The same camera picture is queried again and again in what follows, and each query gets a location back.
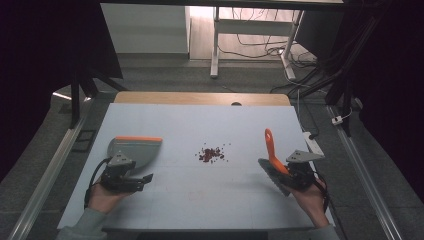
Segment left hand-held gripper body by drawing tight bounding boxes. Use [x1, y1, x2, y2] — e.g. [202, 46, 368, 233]
[99, 152, 138, 193]

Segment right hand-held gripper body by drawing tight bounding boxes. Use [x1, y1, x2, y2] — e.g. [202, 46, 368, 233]
[284, 149, 326, 192]

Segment orange-handled grey brush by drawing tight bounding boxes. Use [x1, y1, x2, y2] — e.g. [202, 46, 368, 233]
[257, 128, 292, 198]

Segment grey dustpan with orange edge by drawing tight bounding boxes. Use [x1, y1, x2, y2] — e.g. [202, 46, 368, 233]
[106, 135, 164, 170]

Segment pile of red crumbs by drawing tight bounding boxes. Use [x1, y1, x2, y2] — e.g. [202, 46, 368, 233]
[195, 142, 232, 165]

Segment person's left hand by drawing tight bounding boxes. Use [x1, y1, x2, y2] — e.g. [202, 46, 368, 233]
[87, 181, 130, 215]

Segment person's right hand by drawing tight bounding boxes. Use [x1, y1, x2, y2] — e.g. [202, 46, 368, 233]
[289, 177, 330, 230]

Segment white power strip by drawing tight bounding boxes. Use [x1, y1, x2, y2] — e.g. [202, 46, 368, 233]
[302, 131, 325, 159]

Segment white board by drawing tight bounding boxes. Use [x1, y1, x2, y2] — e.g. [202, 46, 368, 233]
[56, 102, 336, 231]

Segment black tripod stand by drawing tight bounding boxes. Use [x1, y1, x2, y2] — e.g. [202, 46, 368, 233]
[67, 66, 130, 130]

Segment wooden table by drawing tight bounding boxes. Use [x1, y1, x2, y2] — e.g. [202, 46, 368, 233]
[113, 91, 292, 107]

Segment black metal stand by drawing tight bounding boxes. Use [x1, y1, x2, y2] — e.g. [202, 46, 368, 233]
[271, 9, 384, 138]

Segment black curtain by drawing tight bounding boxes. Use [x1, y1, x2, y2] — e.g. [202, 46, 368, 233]
[0, 0, 124, 184]
[346, 0, 424, 203]

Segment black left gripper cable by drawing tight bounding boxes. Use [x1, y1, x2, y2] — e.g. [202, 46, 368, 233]
[83, 157, 112, 210]

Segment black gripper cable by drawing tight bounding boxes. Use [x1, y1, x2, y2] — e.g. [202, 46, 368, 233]
[312, 171, 332, 215]
[83, 157, 112, 210]

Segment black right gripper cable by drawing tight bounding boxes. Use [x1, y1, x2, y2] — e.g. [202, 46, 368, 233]
[312, 171, 332, 215]

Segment black power strip cable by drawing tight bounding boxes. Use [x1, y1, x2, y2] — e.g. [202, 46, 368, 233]
[301, 98, 320, 140]

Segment aluminium rail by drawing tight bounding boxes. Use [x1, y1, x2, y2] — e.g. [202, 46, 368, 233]
[325, 105, 405, 240]
[7, 95, 95, 240]

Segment tangle of floor cables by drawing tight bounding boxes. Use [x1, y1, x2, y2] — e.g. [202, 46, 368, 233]
[218, 7, 318, 68]

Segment white desk frame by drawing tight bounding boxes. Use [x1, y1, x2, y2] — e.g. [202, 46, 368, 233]
[209, 6, 305, 81]

